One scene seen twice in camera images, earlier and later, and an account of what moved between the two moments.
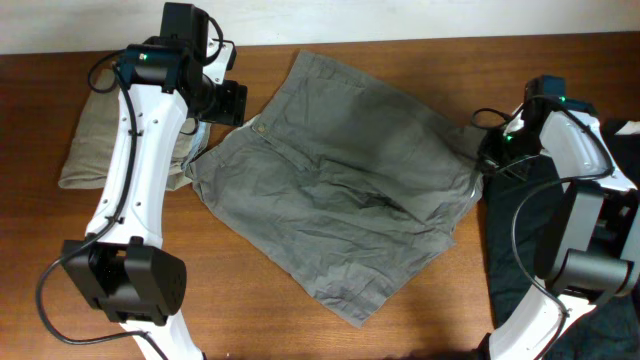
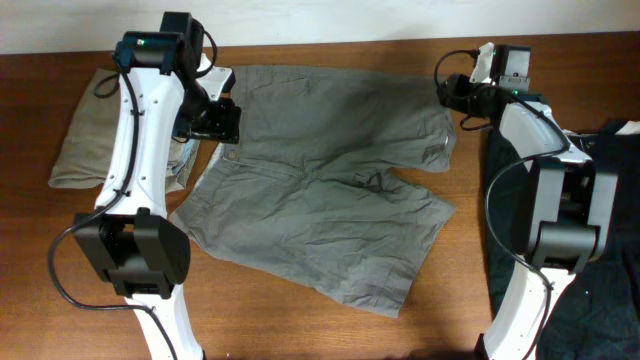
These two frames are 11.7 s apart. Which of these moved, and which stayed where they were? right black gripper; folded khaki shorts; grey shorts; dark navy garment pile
Moved: grey shorts; right black gripper
Stayed: dark navy garment pile; folded khaki shorts
